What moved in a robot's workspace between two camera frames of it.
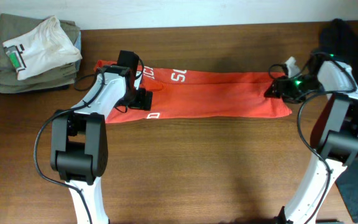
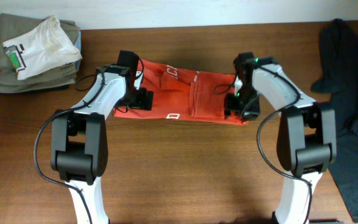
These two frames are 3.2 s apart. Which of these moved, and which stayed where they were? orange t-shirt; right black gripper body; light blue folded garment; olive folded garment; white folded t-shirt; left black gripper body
Moved: orange t-shirt; right black gripper body
Stayed: left black gripper body; white folded t-shirt; olive folded garment; light blue folded garment
